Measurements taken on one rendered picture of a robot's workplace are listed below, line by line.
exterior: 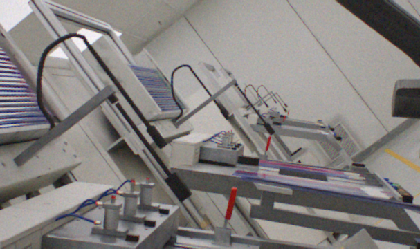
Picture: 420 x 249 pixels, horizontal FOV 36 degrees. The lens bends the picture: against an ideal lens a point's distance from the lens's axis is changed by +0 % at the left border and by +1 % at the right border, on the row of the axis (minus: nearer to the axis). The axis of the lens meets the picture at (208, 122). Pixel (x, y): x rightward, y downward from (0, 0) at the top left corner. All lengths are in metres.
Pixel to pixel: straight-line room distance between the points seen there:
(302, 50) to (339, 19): 0.62
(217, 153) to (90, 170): 0.49
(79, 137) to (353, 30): 6.86
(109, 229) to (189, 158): 1.27
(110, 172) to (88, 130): 0.15
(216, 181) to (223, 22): 6.80
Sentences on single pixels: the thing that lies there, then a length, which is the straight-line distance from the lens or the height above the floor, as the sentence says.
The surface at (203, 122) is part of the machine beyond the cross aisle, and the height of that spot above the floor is 1.47.
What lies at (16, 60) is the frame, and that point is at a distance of 1.38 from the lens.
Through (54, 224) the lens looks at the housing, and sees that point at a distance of 0.99.
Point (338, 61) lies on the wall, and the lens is 8.66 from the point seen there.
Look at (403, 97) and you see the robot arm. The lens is 1.24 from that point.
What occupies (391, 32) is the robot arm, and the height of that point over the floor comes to 1.15.
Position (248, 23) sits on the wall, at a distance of 8.71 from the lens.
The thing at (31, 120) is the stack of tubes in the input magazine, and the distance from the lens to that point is 1.19.
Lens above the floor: 1.15
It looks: 3 degrees up
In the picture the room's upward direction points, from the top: 37 degrees counter-clockwise
